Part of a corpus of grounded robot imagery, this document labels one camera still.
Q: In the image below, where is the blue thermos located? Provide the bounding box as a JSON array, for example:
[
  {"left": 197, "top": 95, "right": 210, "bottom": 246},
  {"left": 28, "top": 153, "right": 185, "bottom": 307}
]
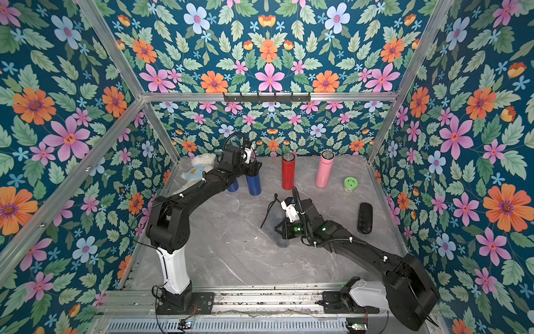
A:
[
  {"left": 228, "top": 179, "right": 239, "bottom": 192},
  {"left": 246, "top": 174, "right": 261, "bottom": 196}
]

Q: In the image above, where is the grey microfibre cloth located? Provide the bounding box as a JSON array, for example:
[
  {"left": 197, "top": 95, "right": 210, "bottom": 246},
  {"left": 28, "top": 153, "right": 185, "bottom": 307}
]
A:
[{"left": 262, "top": 204, "right": 289, "bottom": 249}]

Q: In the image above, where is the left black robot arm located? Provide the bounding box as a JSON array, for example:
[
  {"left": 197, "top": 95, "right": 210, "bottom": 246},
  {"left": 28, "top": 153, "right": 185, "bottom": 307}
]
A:
[{"left": 145, "top": 161, "right": 262, "bottom": 296}]

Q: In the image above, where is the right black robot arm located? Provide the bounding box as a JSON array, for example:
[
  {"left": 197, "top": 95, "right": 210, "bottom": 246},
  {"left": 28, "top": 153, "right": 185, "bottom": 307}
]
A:
[{"left": 274, "top": 197, "right": 440, "bottom": 331}]

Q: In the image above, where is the red thermos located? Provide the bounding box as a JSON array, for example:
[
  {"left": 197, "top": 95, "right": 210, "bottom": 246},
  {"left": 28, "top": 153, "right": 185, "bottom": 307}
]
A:
[{"left": 282, "top": 153, "right": 296, "bottom": 191}]

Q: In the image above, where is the pink thermos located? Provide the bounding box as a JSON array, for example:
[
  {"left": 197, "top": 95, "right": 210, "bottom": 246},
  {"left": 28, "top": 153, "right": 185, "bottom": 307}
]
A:
[{"left": 316, "top": 150, "right": 335, "bottom": 188}]

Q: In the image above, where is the white teddy bear toy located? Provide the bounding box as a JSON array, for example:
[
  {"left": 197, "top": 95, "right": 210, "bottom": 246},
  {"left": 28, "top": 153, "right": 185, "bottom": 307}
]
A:
[{"left": 170, "top": 153, "right": 216, "bottom": 195}]

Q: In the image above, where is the black oval case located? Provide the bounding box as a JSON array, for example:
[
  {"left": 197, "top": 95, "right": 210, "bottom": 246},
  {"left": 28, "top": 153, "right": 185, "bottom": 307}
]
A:
[{"left": 357, "top": 203, "right": 374, "bottom": 235}]

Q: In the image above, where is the green round lid container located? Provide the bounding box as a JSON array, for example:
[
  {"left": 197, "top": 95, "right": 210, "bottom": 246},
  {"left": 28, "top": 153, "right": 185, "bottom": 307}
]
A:
[{"left": 343, "top": 177, "right": 359, "bottom": 193}]

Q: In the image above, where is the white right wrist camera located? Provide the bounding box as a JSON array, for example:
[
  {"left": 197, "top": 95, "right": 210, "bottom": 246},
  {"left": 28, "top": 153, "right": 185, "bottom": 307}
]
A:
[{"left": 280, "top": 198, "right": 300, "bottom": 224}]

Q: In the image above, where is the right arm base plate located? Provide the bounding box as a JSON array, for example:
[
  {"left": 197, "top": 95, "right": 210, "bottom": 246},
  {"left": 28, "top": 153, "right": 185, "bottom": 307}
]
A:
[{"left": 317, "top": 291, "right": 380, "bottom": 315}]

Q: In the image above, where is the black hook rail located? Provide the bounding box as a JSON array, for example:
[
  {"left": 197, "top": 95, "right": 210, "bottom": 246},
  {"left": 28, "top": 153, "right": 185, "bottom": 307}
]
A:
[{"left": 222, "top": 93, "right": 312, "bottom": 104}]

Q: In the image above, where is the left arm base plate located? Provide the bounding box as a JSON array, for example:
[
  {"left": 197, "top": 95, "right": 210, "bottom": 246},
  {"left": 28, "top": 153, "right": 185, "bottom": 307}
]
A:
[{"left": 156, "top": 292, "right": 215, "bottom": 316}]

